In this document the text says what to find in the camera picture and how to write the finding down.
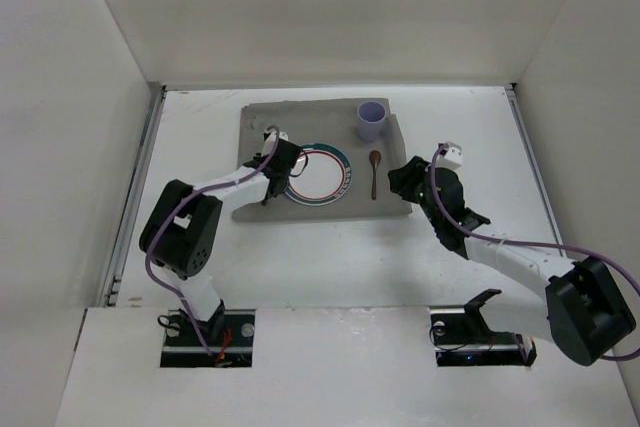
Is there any white plate green rim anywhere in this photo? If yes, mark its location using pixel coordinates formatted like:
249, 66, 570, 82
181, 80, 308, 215
285, 142, 352, 207

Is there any grey cloth placemat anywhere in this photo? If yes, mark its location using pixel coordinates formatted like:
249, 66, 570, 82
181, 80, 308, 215
232, 98, 412, 223

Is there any brown wooden spoon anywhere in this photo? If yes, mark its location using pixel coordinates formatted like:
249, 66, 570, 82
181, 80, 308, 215
369, 150, 382, 200

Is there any lilac plastic cup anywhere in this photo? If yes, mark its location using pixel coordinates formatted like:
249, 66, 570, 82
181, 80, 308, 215
357, 101, 387, 142

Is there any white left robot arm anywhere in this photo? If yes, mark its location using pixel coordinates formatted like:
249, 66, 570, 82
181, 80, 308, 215
139, 133, 302, 322

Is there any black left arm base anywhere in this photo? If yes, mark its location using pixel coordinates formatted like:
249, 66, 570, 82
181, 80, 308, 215
157, 309, 256, 369

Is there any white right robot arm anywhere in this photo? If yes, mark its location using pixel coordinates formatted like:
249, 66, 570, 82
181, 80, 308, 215
388, 153, 636, 366

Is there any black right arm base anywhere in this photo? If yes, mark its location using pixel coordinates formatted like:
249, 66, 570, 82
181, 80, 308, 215
428, 289, 537, 368

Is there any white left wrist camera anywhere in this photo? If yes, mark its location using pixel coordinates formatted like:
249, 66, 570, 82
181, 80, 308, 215
261, 130, 289, 156

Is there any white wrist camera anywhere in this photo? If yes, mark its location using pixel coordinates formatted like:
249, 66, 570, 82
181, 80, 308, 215
436, 142, 463, 171
261, 130, 289, 156

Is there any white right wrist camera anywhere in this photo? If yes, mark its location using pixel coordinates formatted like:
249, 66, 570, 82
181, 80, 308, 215
436, 142, 463, 171

